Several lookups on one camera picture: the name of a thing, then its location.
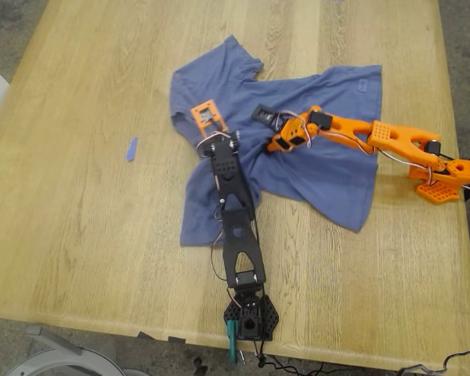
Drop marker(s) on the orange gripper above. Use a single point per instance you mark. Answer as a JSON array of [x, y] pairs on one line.
[[279, 143]]

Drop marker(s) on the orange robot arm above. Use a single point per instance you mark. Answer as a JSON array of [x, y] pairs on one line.
[[391, 137]]

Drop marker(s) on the grey chair base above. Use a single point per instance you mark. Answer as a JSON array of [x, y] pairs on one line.
[[62, 360]]

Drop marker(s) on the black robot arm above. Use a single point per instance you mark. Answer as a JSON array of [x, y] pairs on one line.
[[239, 235]]

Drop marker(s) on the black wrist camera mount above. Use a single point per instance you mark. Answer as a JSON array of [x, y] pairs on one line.
[[263, 113]]

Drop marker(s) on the blue tape piece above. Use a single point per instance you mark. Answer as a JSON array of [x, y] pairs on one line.
[[131, 150]]

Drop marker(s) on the teal clamp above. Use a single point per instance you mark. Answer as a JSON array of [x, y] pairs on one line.
[[232, 344]]

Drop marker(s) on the blue T-shirt with print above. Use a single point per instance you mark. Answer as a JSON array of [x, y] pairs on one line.
[[317, 168]]

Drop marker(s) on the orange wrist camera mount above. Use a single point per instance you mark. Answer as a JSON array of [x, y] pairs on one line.
[[207, 113]]

